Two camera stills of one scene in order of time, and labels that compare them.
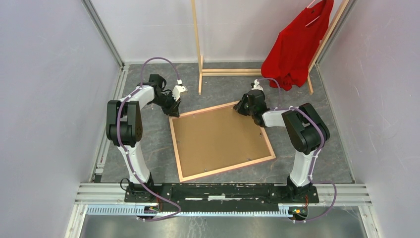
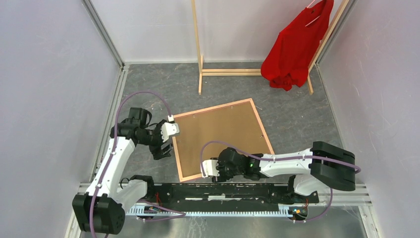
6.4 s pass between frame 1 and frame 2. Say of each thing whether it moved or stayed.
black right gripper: moved
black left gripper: moved
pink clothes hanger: stayed
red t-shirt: stayed
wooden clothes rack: stayed
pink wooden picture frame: stayed
